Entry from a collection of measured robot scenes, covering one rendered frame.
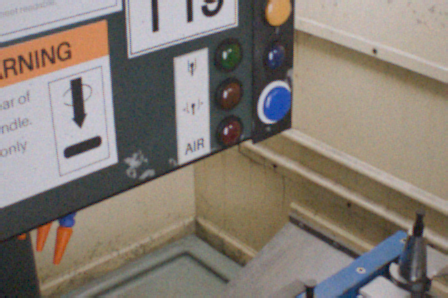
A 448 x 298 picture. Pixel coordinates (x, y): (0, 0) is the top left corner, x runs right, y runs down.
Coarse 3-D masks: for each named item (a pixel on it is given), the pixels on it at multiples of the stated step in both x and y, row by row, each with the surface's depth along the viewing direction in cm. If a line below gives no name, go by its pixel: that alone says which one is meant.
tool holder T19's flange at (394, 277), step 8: (392, 264) 103; (392, 272) 101; (432, 272) 101; (392, 280) 101; (400, 280) 100; (408, 280) 100; (416, 280) 100; (424, 280) 100; (408, 288) 99; (416, 288) 99; (424, 288) 101; (416, 296) 100
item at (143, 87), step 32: (224, 32) 54; (128, 64) 49; (160, 64) 51; (128, 96) 50; (160, 96) 52; (128, 128) 51; (160, 128) 53; (128, 160) 52; (160, 160) 54; (192, 160) 57; (64, 192) 49; (96, 192) 51; (0, 224) 46; (32, 224) 48
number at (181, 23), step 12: (180, 0) 50; (192, 0) 51; (204, 0) 52; (216, 0) 53; (228, 0) 53; (180, 12) 51; (192, 12) 51; (204, 12) 52; (216, 12) 53; (228, 12) 54; (180, 24) 51; (192, 24) 52; (204, 24) 53
